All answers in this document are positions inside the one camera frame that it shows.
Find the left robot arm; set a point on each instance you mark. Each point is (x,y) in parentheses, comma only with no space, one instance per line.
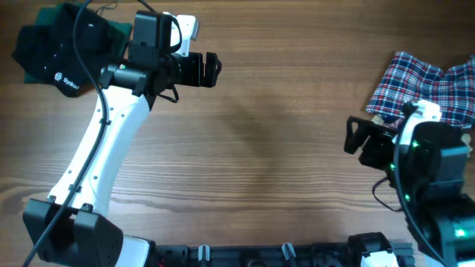
(71,227)

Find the red blue plaid shirt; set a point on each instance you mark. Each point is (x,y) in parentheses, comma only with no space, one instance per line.
(408,79)

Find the brown paper tag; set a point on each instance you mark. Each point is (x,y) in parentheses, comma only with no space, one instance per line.
(377,120)

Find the folded green garment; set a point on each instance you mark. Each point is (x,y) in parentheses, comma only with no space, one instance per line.
(118,31)

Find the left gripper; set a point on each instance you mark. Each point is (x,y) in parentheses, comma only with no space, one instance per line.
(194,77)

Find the white crumpled garment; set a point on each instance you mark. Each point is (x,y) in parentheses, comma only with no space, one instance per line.
(466,139)

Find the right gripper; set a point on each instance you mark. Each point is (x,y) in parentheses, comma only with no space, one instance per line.
(373,141)

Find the black polo shirt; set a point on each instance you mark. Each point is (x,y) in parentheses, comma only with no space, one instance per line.
(47,52)

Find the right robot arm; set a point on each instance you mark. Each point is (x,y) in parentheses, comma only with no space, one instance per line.
(428,176)

